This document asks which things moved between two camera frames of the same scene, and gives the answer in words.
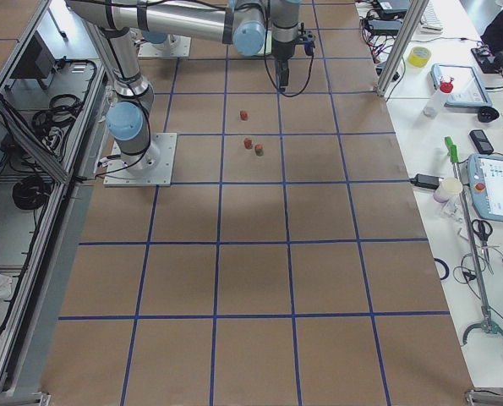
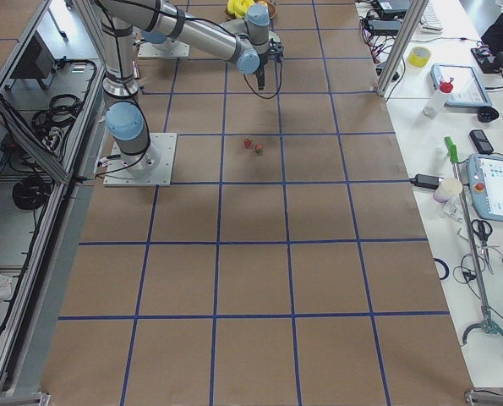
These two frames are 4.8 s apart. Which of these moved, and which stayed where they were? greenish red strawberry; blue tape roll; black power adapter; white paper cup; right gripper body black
Moved: right gripper body black
Stayed: white paper cup; black power adapter; greenish red strawberry; blue tape roll
